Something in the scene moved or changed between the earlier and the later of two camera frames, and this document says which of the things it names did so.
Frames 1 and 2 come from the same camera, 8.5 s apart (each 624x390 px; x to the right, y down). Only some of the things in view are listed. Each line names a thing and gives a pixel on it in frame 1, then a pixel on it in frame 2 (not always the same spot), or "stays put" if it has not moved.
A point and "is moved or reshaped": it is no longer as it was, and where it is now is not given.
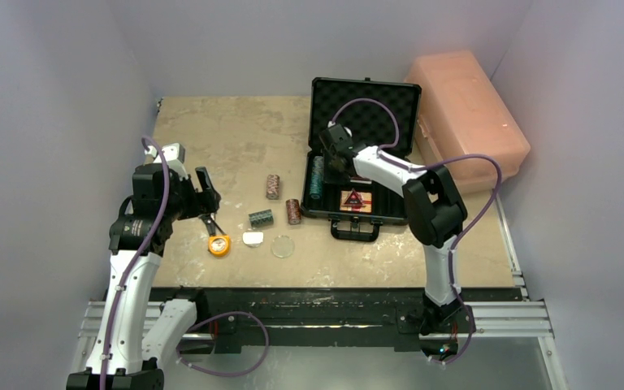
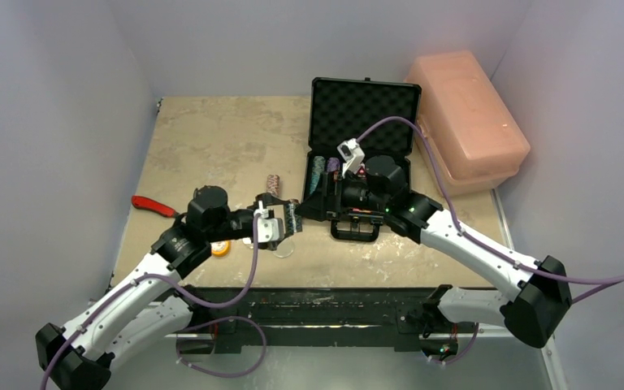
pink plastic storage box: x=462 y=114 stays put
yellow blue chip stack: x=261 y=218 is moved or reshaped
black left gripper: x=201 y=202 -> x=266 y=201
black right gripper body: x=335 y=153 -> x=331 y=195
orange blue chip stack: x=272 y=187 stays put
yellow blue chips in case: x=317 y=177 stays put
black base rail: x=244 y=321 stays put
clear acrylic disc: x=282 y=246 stays put
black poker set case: x=378 y=113 stays put
